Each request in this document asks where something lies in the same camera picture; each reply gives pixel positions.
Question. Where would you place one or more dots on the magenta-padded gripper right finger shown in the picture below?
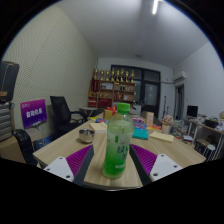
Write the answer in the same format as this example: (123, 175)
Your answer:
(165, 166)

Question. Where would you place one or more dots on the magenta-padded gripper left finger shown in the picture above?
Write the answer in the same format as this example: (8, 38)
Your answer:
(58, 168)

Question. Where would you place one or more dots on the green drink bottle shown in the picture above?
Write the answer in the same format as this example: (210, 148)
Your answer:
(117, 146)

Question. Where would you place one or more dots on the pale yellow notebook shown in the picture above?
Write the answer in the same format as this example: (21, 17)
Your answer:
(161, 136)

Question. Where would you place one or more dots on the teal book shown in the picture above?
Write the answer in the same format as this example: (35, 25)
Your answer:
(141, 134)

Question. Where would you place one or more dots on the orange book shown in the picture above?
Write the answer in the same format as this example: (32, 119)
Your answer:
(155, 127)

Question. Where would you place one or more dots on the small steel cup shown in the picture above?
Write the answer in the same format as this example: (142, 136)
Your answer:
(86, 136)

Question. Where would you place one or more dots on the flower bouquet in cup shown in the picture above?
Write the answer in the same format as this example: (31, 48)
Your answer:
(167, 120)

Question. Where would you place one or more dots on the white round stool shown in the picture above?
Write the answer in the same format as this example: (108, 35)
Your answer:
(210, 151)

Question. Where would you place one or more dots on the blue printed book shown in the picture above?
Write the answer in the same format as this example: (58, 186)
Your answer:
(140, 125)

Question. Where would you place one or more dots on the small orange carton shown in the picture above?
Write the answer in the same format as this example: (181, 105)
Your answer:
(149, 118)

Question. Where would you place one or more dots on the black office chair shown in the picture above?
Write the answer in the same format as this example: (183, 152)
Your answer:
(61, 113)

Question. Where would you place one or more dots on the cluttered side desk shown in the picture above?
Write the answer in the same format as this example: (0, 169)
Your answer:
(206, 128)

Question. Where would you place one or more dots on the beige book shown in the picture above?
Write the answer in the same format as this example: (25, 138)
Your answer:
(97, 127)

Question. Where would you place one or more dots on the purple sign board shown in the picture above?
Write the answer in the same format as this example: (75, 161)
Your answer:
(33, 113)

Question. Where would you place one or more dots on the black computer monitor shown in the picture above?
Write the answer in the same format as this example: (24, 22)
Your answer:
(192, 111)

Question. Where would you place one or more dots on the small white round table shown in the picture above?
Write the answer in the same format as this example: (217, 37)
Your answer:
(87, 109)

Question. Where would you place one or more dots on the silver ribbed suitcase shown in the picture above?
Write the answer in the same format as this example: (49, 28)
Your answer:
(5, 121)

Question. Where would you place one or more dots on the yellow gift box red ribbon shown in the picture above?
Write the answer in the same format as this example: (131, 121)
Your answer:
(107, 114)

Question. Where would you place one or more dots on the black framed glass door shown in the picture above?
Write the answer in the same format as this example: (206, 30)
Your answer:
(150, 90)

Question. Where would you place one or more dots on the wooden shelf unit with trophies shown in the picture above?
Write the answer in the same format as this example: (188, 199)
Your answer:
(110, 91)

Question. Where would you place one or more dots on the dark grey bag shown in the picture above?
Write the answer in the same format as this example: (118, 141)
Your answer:
(7, 81)

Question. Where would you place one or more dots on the ceiling tube light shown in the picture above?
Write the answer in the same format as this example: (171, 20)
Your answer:
(155, 6)

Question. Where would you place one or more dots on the white wall air conditioner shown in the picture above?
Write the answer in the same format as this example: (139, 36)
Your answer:
(180, 76)

